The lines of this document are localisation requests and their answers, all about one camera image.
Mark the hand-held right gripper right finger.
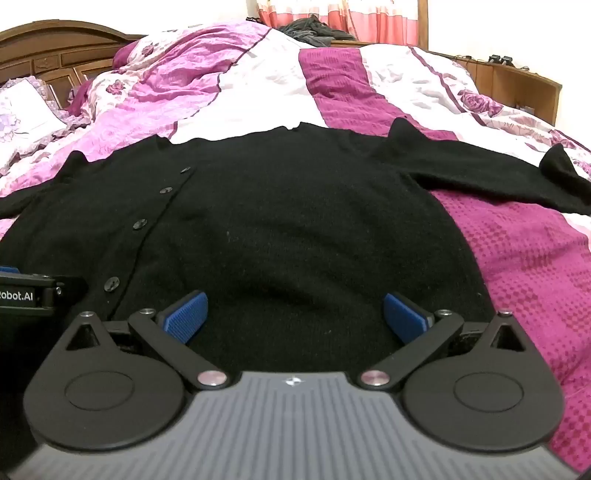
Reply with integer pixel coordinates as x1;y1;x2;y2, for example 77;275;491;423
360;292;532;391

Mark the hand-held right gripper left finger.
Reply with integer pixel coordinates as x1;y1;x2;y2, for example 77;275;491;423
65;290;229;391

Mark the black knit cardigan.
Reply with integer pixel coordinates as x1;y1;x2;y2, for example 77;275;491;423
0;117;591;374

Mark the pile of dark clothes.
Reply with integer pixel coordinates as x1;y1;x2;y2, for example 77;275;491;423
277;14;362;48

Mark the floral lilac pillow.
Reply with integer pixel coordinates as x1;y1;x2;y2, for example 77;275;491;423
0;76;70;155

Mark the brown wooden headboard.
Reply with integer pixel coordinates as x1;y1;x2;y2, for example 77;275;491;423
0;21;148;109

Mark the pink and white floral quilt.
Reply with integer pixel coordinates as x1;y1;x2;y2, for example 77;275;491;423
0;21;591;462

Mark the wooden bedside cabinet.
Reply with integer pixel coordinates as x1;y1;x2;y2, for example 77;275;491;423
455;53;564;126

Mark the pink patterned curtain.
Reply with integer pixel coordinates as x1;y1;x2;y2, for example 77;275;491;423
256;0;422;47

